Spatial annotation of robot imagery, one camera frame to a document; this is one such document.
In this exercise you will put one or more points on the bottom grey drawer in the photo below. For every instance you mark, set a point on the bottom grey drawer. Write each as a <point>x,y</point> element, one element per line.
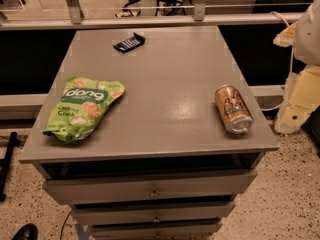
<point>154,230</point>

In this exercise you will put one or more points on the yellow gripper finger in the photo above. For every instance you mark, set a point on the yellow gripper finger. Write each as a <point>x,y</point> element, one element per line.
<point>301,98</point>
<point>286,37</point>

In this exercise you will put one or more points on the black shoe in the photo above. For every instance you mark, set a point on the black shoe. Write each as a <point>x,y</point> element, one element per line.
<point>27,232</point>

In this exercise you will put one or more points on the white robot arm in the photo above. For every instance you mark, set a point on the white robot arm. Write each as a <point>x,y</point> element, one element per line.
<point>306,46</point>

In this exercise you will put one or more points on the orange soda can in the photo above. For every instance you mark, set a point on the orange soda can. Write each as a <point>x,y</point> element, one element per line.
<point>233,110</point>

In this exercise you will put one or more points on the grey drawer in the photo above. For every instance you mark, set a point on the grey drawer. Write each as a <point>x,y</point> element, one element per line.
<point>154,213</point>
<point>154,230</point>
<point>149,187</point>

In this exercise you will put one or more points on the dark blue snack wrapper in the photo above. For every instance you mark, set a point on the dark blue snack wrapper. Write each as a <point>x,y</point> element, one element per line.
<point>130,44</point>

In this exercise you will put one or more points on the top grey drawer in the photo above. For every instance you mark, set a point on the top grey drawer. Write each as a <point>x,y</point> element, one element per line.
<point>149,187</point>

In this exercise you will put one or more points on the black stand leg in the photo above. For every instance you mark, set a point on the black stand leg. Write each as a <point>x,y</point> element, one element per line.
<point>5,163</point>

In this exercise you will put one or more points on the middle grey drawer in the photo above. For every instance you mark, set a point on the middle grey drawer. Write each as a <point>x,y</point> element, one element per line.
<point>154,213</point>

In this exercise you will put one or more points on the grey metal railing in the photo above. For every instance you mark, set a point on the grey metal railing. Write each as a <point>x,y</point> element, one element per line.
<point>93,14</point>

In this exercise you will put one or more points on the green snack bag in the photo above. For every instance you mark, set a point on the green snack bag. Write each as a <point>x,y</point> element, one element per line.
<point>81,108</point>

